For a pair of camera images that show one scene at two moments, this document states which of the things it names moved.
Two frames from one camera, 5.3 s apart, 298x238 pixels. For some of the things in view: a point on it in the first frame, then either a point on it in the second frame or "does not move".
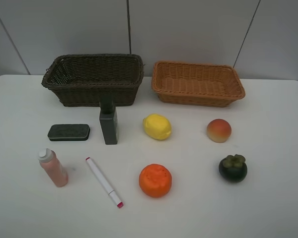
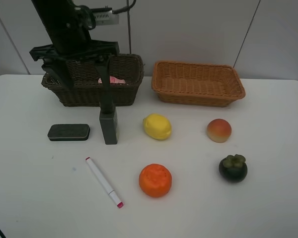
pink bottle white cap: (48, 159) -> (113, 80)
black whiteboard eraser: (69, 132) does not move
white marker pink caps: (104, 183) does not move
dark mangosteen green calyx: (233, 168) does not move
